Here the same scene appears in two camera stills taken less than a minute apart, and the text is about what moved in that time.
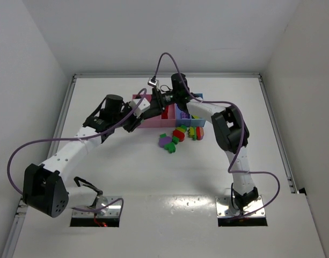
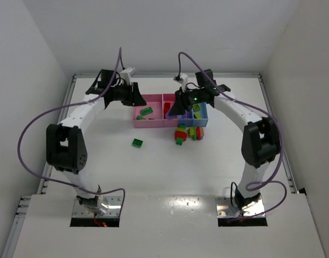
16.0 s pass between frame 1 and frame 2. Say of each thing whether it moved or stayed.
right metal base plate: stayed
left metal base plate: stayed
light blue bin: stayed
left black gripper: moved
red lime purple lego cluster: stayed
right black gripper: moved
